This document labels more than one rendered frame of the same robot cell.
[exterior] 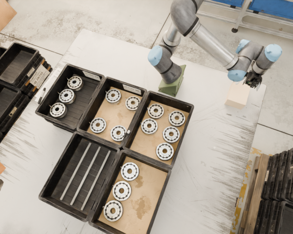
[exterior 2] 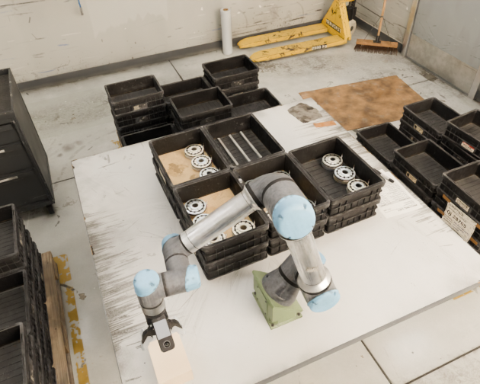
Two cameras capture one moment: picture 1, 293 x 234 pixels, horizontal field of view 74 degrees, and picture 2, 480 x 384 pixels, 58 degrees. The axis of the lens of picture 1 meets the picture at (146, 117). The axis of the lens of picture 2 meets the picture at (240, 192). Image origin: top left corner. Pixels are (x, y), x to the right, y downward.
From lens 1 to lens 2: 1.65 m
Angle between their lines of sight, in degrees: 62
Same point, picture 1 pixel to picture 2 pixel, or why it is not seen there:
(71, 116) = (315, 169)
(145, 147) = (217, 200)
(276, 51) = (141, 276)
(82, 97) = (333, 187)
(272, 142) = not seen: outside the picture
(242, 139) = (123, 314)
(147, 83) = not seen: hidden behind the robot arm
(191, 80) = (257, 337)
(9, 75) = (472, 185)
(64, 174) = (258, 142)
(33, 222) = not seen: hidden behind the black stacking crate
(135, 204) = (182, 167)
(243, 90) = (165, 364)
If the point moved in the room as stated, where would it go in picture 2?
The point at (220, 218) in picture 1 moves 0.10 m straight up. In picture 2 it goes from (100, 228) to (95, 214)
